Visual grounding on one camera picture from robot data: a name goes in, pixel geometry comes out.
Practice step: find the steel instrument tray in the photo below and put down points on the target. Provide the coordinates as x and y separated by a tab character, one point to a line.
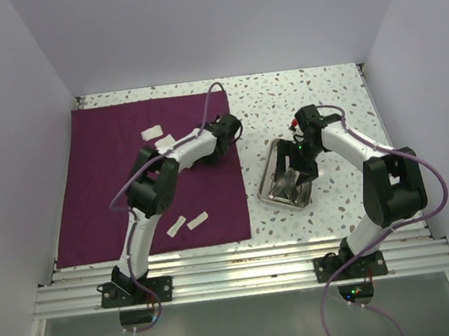
268	178

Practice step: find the steel scissors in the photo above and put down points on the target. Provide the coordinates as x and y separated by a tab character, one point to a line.
291	189

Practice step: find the white bandage strip left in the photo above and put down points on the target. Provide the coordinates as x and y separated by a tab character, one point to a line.
173	230

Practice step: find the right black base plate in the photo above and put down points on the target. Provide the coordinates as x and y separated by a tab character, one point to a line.
372	265

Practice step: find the purple cloth mat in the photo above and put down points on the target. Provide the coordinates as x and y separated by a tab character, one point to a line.
104	146

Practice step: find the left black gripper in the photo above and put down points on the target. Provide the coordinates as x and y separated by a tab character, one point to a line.
206	160

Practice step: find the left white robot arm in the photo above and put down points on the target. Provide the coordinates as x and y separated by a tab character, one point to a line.
151	188

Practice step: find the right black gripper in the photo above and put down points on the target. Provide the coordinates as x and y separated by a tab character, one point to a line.
308	172

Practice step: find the white bandage strip right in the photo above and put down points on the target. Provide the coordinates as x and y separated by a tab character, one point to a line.
197	221

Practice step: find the white gauze pad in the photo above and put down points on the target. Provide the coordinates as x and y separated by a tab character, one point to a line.
152	133
165	142

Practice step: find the steel forceps with rings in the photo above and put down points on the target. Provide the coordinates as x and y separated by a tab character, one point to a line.
279	189

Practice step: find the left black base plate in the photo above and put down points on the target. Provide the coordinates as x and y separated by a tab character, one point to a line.
161	286

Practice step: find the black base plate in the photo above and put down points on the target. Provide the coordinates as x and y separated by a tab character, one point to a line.
372	265
161	286

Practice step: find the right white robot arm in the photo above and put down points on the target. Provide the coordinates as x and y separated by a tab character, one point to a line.
393	190

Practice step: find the white bandage strip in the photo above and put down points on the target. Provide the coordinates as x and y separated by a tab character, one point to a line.
197	221
173	230

